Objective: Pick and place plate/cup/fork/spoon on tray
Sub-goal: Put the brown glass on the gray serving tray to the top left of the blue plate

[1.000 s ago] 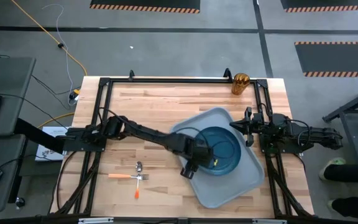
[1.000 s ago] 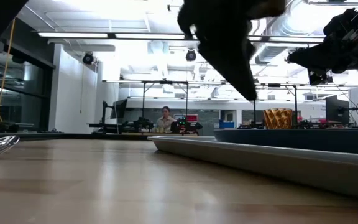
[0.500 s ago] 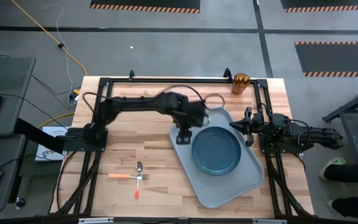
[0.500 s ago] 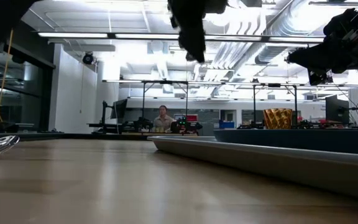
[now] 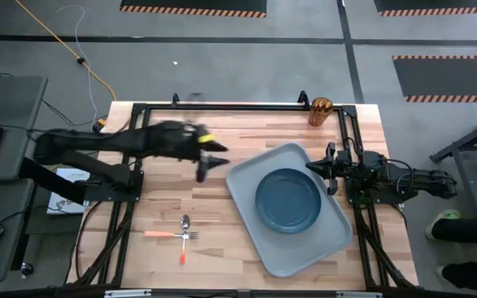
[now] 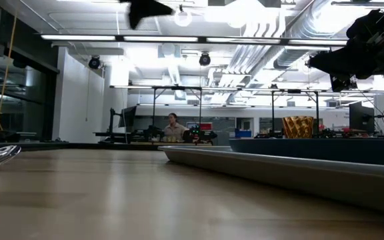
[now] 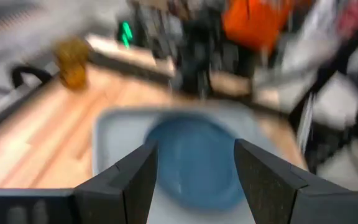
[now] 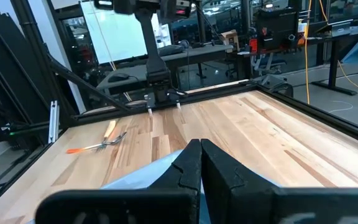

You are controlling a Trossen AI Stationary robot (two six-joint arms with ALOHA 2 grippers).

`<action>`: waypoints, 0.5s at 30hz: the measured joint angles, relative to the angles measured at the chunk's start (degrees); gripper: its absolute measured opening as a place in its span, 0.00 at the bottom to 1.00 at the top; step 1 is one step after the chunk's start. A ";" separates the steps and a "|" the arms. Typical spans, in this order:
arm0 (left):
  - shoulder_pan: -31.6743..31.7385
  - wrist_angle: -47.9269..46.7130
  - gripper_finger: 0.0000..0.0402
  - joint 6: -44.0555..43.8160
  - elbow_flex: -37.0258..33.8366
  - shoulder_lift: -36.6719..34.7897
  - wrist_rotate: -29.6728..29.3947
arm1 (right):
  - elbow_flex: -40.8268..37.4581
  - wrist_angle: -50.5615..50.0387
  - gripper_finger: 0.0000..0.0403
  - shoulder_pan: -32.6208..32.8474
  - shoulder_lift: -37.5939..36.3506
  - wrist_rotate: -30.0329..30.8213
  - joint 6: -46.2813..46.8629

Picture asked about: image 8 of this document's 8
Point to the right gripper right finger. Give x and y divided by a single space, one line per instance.
228 186

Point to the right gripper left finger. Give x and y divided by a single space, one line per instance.
182 174

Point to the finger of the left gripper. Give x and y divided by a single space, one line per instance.
169 11
124 6

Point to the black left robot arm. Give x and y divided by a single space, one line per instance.
154 62

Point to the gray plastic tray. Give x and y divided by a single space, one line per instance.
141 177

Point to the white board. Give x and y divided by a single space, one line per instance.
120 34

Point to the black keyboard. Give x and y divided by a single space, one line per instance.
171 50

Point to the gray desk top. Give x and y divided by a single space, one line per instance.
135 73
204 51

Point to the brown cardboard box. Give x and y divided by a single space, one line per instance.
230 39

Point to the black computer mouse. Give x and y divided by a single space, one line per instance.
118 77

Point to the black equipment rack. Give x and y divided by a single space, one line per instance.
277 29

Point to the white office chair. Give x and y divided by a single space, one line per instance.
267 63

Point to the black slatted panel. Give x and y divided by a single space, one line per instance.
5 68

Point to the black standing desk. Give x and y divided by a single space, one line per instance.
333 62

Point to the silver laptop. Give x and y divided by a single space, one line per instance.
337 29

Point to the light blue roll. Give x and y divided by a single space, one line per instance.
356 49

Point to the black aluminium table frame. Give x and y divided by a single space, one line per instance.
322 113

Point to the silver aluminium bracket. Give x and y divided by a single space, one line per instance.
53 121

